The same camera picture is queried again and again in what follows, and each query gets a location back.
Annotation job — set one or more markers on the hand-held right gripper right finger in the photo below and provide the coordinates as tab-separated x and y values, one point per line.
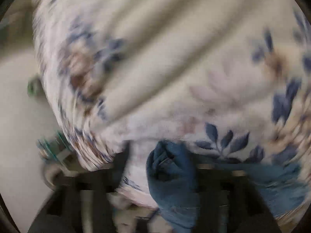
216	172

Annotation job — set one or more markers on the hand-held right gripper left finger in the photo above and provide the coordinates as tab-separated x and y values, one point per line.
120	167

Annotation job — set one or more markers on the blue denim pants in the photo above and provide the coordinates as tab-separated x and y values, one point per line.
172	179

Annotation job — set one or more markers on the teal and white object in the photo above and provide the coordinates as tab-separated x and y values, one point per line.
54	148

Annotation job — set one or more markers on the floral fleece blanket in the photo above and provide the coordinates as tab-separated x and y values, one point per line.
170	65

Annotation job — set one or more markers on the small green object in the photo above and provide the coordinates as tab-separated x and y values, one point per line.
34	87

